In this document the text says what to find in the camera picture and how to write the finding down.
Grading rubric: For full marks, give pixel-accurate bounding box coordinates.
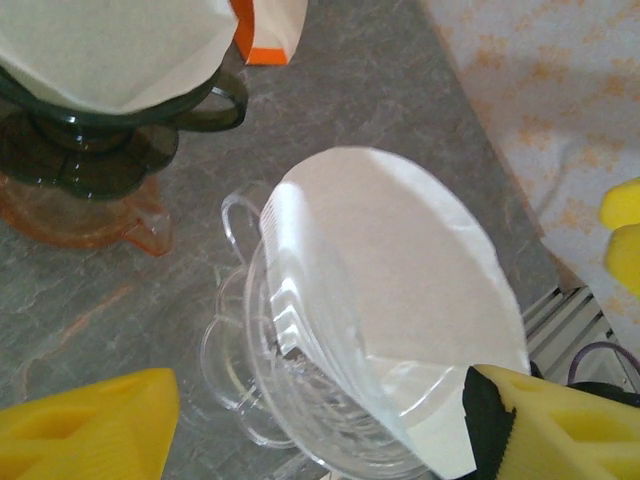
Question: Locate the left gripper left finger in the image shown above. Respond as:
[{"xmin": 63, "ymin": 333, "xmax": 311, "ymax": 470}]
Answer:
[{"xmin": 0, "ymin": 368, "xmax": 181, "ymax": 480}]

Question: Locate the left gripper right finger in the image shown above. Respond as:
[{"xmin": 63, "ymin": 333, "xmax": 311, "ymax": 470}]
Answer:
[{"xmin": 462, "ymin": 363, "xmax": 640, "ymax": 480}]

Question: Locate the orange glass coffee server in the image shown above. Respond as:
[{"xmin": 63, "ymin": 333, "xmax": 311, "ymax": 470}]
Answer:
[{"xmin": 0, "ymin": 174, "xmax": 175, "ymax": 259}]

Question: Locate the white paper coffee filter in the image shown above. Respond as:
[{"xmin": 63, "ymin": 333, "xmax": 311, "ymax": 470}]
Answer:
[
  {"xmin": 259, "ymin": 145, "xmax": 532, "ymax": 480},
  {"xmin": 0, "ymin": 0, "xmax": 240, "ymax": 117}
]

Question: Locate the clear ribbed coffee dripper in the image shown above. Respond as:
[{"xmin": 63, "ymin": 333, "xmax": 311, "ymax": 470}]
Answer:
[{"xmin": 199, "ymin": 179, "xmax": 451, "ymax": 480}]

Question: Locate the dark translucent coffee dripper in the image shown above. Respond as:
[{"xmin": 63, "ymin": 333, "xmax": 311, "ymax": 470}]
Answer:
[{"xmin": 0, "ymin": 64, "xmax": 250, "ymax": 201}]

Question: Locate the coffee filter pack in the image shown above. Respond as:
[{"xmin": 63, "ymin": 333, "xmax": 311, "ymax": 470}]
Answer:
[{"xmin": 227, "ymin": 0, "xmax": 310, "ymax": 67}]

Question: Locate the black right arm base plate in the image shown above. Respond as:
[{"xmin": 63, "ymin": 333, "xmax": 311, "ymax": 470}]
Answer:
[{"xmin": 528, "ymin": 359, "xmax": 640, "ymax": 401}]

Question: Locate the wide aluminium mounting rail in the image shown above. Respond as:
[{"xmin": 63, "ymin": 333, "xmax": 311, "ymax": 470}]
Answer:
[{"xmin": 519, "ymin": 284, "xmax": 640, "ymax": 381}]

